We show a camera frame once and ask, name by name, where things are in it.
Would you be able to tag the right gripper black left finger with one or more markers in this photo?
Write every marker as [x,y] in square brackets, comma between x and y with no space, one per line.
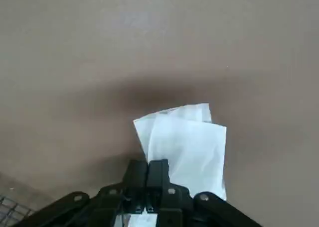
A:
[134,177]

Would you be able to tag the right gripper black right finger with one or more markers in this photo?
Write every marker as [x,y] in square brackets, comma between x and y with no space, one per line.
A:
[158,177]

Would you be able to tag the white tissue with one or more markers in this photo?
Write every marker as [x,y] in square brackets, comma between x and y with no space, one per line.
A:
[187,149]

